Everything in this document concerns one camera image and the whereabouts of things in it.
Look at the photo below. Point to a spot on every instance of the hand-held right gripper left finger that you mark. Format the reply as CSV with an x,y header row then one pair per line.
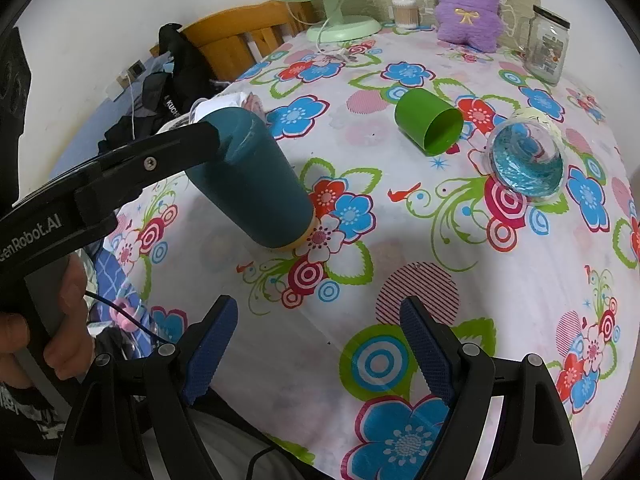
x,y
212,350

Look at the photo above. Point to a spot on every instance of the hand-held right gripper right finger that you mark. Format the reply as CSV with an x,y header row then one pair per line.
x,y
425,345

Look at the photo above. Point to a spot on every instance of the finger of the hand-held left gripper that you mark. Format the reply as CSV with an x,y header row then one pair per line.
x,y
170,152

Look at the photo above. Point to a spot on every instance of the dark teal cup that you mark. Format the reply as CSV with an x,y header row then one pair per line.
x,y
255,180

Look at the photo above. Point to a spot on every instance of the clear glass cup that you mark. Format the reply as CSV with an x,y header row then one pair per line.
x,y
525,157

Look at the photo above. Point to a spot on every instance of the green plastic cup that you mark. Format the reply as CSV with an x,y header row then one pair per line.
x,y
425,117

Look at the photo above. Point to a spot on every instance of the black bag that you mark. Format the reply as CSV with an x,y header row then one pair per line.
x,y
175,75

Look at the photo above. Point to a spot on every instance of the floral tablecloth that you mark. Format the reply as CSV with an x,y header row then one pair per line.
x,y
450,270

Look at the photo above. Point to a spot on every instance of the cotton swab container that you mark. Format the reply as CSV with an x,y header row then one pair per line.
x,y
405,12

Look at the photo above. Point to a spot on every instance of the glass jar with label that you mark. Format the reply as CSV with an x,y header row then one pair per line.
x,y
546,45

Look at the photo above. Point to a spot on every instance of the purple plush toy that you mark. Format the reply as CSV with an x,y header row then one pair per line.
x,y
467,5

